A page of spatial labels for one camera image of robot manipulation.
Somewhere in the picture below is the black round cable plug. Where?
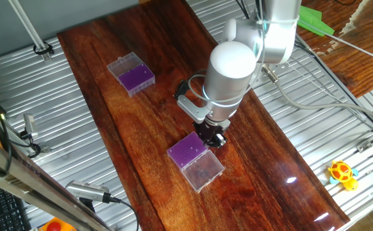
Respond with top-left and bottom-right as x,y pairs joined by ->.
174,79 -> 190,100

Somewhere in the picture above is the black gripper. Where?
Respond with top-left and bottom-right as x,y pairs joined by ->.
192,120 -> 228,148

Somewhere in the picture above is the green plastic sheet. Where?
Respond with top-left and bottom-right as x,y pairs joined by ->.
297,4 -> 335,37

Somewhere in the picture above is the black camera cable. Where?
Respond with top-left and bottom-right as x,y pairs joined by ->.
10,130 -> 42,159
108,195 -> 140,231

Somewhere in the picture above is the grey hose with metal connector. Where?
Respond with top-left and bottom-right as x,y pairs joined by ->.
260,63 -> 373,128

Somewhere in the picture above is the yellow orange turtle toy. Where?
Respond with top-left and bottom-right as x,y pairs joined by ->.
327,159 -> 360,192

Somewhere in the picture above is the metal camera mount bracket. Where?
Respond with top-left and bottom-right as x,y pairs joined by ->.
0,112 -> 52,155

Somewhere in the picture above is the brown wooden side table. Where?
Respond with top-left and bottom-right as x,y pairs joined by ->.
297,0 -> 373,99

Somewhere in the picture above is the flat purple pipette tip holder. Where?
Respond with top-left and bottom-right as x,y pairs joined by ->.
166,130 -> 226,194

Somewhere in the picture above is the black keyboard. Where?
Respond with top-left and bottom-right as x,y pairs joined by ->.
0,178 -> 33,231

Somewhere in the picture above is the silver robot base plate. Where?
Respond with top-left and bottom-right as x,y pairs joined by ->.
253,60 -> 290,89

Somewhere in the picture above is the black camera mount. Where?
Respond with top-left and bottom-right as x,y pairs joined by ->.
78,197 -> 97,214

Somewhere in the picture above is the silver ribbed camera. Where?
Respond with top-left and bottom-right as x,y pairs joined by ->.
65,179 -> 112,203

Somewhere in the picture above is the black cable ring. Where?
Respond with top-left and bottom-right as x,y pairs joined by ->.
32,40 -> 55,56

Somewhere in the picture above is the silver aluminium pole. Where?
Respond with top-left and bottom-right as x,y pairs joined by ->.
6,0 -> 48,54

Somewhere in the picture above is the tall purple pipette tip box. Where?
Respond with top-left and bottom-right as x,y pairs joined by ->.
106,52 -> 156,98

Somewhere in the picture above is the thin grey cable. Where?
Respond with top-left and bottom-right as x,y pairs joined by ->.
285,60 -> 373,132

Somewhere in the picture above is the steel frame beam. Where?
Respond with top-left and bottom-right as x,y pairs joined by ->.
0,130 -> 114,231

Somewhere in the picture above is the orange box with red button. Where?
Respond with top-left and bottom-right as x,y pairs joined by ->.
38,216 -> 78,231

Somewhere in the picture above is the thin white rod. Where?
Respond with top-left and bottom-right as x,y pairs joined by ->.
298,21 -> 373,66

